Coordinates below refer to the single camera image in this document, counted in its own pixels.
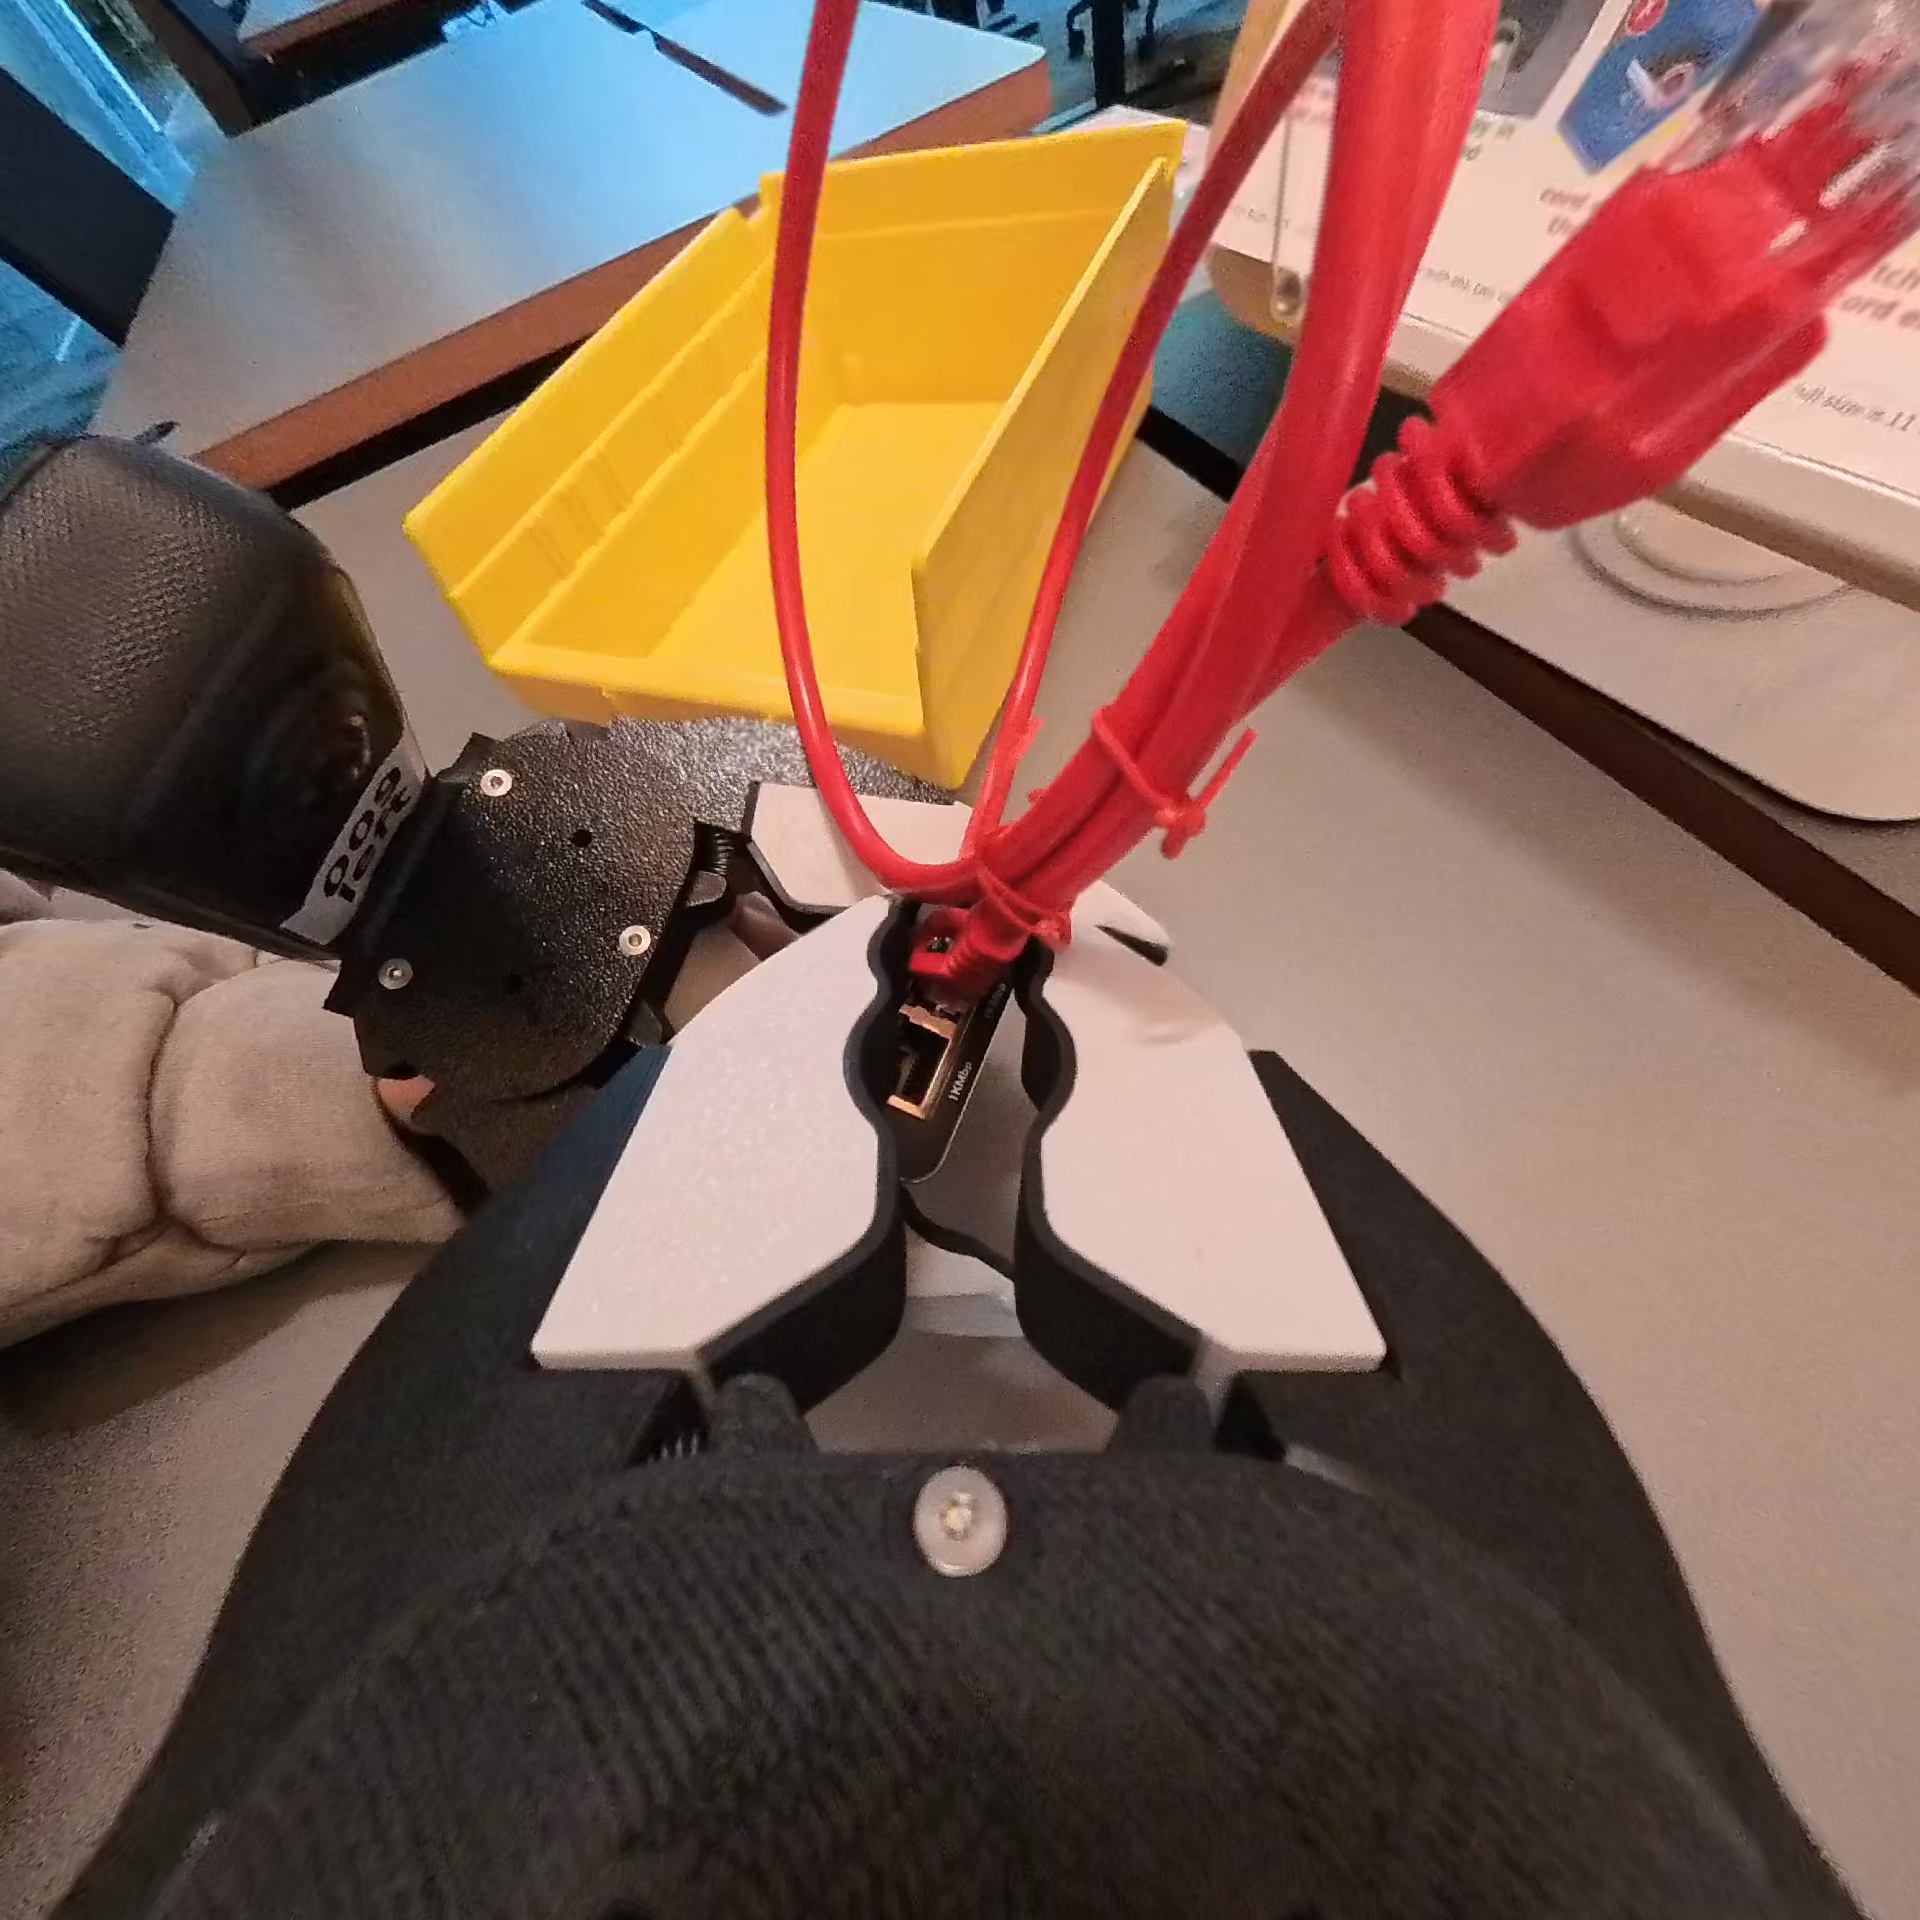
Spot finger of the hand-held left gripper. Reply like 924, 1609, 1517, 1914
897, 1245, 1038, 1352
740, 776, 1175, 971

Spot printed instruction sheet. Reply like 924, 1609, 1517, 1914
1199, 0, 1920, 465

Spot grey table with orange edge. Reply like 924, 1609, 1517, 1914
90, 0, 1049, 488

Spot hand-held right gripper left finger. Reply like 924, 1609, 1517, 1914
530, 896, 912, 1399

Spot white stand base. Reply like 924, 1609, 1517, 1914
1411, 496, 1920, 825

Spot yellow plastic bin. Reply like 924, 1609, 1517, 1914
402, 122, 1186, 793

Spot black ethernet splitter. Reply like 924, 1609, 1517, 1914
862, 959, 1055, 1187

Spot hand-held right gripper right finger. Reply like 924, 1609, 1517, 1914
1014, 912, 1387, 1403

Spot red ethernet cable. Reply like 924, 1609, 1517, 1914
764, 0, 1920, 991

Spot person's left forearm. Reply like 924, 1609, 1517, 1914
0, 872, 465, 1352

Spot wooden clipboard board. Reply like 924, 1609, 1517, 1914
1205, 0, 1920, 602

